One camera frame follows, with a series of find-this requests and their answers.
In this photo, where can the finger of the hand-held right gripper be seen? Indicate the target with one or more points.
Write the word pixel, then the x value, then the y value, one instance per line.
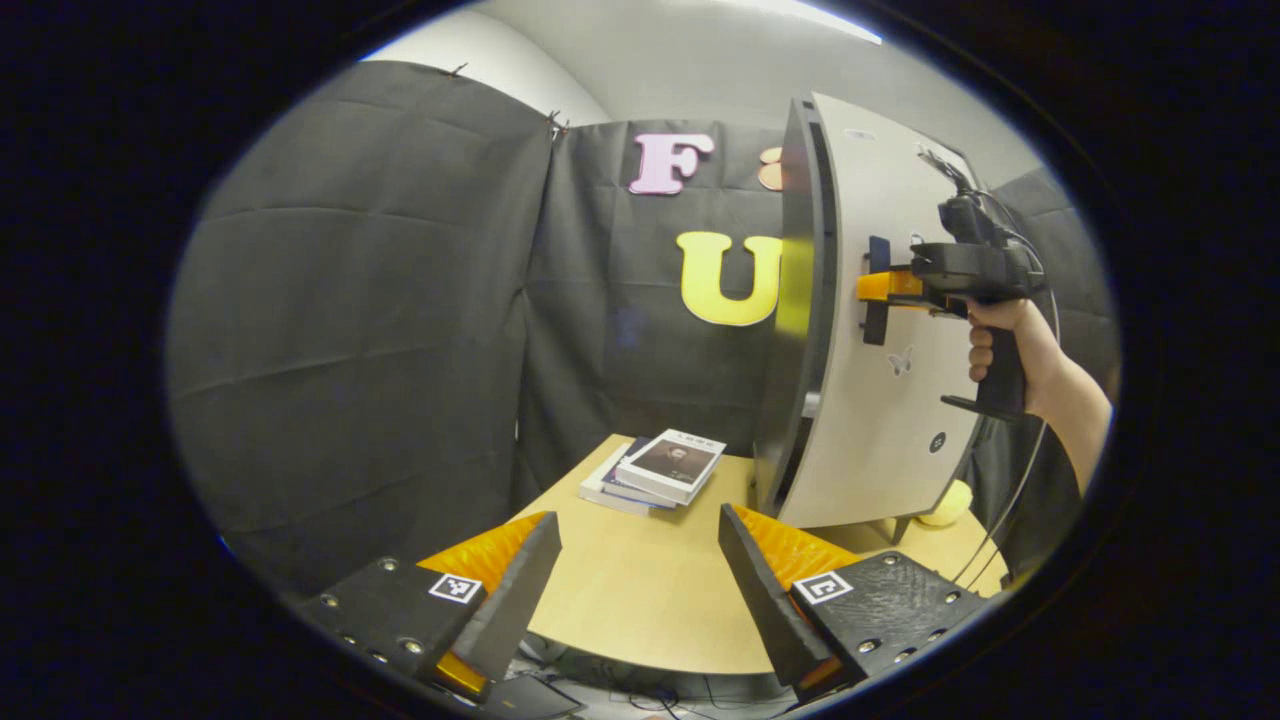
pixel 885 287

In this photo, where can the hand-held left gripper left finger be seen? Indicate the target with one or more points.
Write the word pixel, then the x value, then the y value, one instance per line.
pixel 515 600

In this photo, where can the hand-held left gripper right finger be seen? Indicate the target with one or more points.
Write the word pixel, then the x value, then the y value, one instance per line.
pixel 765 610

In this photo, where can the dark grey cabinet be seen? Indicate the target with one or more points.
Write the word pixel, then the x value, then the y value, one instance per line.
pixel 790 330

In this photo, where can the black floor device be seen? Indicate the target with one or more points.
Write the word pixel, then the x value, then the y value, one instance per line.
pixel 530 697

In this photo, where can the plain white book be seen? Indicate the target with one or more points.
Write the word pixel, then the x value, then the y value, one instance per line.
pixel 600 493

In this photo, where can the blue cover book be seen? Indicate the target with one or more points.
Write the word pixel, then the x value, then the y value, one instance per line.
pixel 615 478

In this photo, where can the white book dark cover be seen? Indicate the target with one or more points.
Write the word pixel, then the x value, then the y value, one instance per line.
pixel 672 462

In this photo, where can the yellow round sponge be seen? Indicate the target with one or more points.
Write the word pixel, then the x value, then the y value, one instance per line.
pixel 948 508

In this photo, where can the black backdrop cloth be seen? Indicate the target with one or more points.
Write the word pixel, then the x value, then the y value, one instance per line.
pixel 350 300

